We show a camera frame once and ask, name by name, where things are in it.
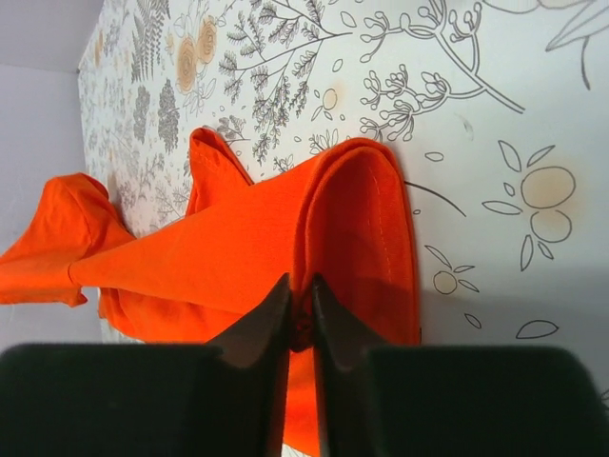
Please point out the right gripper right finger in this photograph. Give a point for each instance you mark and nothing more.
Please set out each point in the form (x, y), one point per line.
(378, 399)

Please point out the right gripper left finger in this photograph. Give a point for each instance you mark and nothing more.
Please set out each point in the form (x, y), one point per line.
(222, 398)

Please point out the orange t shirt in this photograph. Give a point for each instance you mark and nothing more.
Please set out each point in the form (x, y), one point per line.
(343, 214)

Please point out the floral table mat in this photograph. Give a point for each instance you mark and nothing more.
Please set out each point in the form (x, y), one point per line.
(498, 111)

